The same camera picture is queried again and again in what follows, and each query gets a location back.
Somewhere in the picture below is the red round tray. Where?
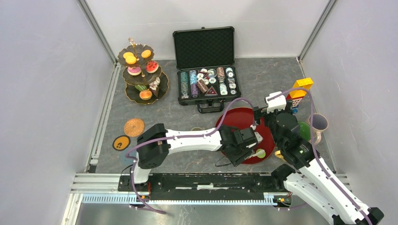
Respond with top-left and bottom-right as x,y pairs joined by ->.
216,107 -> 275,164

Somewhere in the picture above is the green macaron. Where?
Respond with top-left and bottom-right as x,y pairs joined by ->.
256,149 -> 266,158

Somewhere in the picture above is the chocolate cake slice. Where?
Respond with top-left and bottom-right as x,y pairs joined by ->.
150,86 -> 159,98

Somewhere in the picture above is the white striped donut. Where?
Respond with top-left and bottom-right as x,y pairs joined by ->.
150,77 -> 161,90

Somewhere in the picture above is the orange peach bun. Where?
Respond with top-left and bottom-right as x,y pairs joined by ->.
139,90 -> 153,101

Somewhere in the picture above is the white rectangular pastry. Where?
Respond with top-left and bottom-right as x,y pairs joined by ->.
135,85 -> 148,92

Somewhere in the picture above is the red frosted donut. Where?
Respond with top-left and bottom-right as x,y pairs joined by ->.
145,60 -> 159,74

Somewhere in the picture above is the pink frosted donut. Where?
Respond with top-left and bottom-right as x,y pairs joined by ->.
127,67 -> 142,76

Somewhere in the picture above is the yellow round cookie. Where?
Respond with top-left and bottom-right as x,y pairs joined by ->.
141,49 -> 152,59

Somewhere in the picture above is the orange round biscuit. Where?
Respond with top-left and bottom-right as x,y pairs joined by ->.
125,55 -> 137,65

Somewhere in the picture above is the orange waffle biscuit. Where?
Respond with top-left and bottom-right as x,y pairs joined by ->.
122,52 -> 134,59

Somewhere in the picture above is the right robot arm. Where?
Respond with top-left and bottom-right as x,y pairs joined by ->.
253,105 -> 384,225

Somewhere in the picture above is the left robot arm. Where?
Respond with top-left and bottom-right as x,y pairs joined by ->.
129,123 -> 263,191

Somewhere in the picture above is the green bowl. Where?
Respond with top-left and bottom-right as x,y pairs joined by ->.
298,121 -> 311,141

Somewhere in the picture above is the toy block tower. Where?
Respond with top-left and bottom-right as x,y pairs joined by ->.
286,77 -> 314,114

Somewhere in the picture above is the yellow cup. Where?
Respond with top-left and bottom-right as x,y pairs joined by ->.
275,150 -> 284,160

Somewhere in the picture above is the beige purple mug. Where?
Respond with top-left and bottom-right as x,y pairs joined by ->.
306,113 -> 329,145

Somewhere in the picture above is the small grey-green cup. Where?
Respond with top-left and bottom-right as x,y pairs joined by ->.
191,127 -> 204,131

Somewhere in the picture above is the black poker chip case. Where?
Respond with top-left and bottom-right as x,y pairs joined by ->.
172,26 -> 241,113

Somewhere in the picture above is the woven coaster left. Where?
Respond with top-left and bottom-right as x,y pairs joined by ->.
123,118 -> 145,137

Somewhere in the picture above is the three-tier dessert stand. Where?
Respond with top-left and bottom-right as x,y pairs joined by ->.
117,38 -> 169,105

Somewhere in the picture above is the orange black coaster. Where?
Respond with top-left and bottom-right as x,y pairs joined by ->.
112,135 -> 131,151

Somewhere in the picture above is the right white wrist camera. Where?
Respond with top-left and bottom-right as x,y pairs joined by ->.
265,91 -> 287,113

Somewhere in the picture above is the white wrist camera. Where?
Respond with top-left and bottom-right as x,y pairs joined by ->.
265,91 -> 287,113
250,124 -> 263,144

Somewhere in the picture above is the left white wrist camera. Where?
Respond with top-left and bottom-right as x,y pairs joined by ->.
250,124 -> 263,144

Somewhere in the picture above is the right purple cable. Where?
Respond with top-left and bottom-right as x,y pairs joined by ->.
267,87 -> 374,225

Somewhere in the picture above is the purple cable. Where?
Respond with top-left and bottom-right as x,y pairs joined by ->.
125,97 -> 257,215
267,87 -> 374,225

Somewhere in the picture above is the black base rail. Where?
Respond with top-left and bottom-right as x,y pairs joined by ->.
117,168 -> 288,205

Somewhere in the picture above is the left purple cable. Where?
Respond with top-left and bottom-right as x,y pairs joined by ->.
125,97 -> 257,215

